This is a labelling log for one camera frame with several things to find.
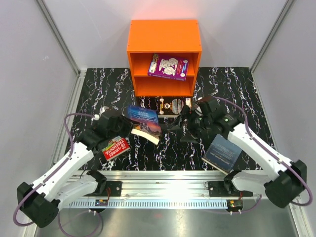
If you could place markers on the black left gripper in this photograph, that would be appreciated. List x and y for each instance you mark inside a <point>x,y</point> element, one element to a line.
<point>128,123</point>

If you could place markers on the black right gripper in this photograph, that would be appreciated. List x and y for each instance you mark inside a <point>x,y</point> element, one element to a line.
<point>189,114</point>

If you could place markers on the Jane Eyre book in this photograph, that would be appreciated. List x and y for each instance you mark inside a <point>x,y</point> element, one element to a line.
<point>146,123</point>

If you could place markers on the purple paperback book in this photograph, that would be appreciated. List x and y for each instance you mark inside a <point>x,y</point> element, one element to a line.
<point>168,67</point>

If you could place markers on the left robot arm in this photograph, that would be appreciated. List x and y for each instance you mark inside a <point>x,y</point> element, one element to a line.
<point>42,200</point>

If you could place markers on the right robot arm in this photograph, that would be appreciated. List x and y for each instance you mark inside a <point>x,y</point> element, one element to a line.
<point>284,181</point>

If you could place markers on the red Treehouse book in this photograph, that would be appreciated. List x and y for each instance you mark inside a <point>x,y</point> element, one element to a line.
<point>115,148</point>

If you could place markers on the black book with white text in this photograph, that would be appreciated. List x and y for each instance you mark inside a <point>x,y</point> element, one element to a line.
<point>171,107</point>

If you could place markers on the dark blue book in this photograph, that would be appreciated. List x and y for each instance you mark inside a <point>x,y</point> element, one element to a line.
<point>222,154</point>

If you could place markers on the orange wooden shelf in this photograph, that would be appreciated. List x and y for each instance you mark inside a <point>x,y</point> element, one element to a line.
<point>174,37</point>

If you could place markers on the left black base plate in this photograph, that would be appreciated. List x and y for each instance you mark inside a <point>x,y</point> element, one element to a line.
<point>113,188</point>

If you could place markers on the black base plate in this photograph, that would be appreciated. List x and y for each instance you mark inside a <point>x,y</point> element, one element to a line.
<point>113,188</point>
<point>218,189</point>

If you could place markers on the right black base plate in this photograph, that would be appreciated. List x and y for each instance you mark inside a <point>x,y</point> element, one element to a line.
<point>218,189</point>

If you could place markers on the slotted cable duct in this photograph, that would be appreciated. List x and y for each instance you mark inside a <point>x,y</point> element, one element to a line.
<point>93,203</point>

